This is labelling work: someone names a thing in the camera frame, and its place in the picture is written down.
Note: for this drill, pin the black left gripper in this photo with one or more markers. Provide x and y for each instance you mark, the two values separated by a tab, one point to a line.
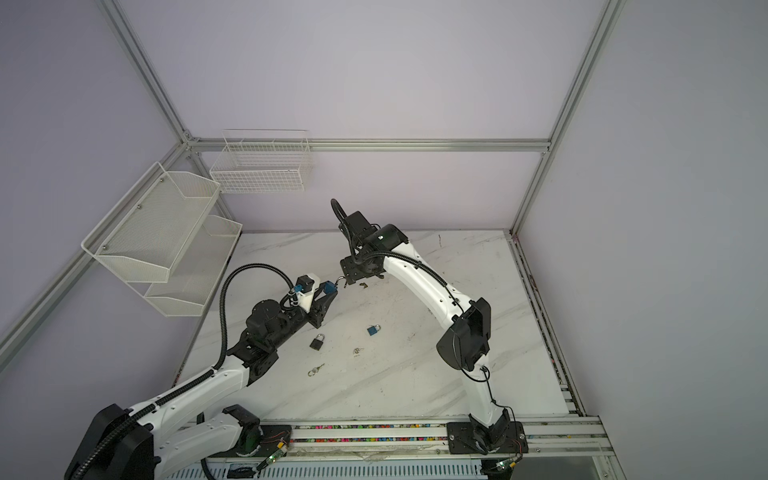
319	309

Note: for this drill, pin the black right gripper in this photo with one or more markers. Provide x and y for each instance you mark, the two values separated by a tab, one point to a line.
349	273

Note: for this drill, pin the large blue padlock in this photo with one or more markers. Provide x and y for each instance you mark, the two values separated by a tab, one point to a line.
330	288

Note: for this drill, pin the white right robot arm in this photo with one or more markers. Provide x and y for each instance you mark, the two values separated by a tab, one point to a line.
466	324

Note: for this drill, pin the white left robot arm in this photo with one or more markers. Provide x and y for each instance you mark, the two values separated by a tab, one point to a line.
198	396

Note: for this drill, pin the black padlock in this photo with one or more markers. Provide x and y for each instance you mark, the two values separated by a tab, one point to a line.
318	342

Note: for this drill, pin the white mesh two-tier shelf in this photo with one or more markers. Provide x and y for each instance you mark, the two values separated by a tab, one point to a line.
165	241

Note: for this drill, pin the white ventilated cover strip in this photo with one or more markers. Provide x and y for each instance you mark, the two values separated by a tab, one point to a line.
389	469

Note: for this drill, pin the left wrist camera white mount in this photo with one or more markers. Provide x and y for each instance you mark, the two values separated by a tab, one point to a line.
304	291

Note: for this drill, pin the aluminium frame horizontal back bar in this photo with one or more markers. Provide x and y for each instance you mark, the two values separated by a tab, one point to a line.
380	145

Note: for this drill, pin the white wire basket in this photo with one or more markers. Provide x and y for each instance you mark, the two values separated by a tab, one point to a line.
255	161

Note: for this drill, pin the aluminium table edge rail right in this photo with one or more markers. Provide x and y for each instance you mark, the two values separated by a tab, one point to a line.
552	344

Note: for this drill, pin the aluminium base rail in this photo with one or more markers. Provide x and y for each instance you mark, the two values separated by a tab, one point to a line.
571	436

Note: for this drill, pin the aluminium frame post back left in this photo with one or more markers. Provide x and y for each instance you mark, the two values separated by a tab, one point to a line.
129	41

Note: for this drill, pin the aluminium frame post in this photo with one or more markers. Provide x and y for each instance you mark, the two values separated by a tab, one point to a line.
606	23
129	41

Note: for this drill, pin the aluminium frame post back right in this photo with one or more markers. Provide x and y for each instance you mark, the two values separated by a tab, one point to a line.
606	23

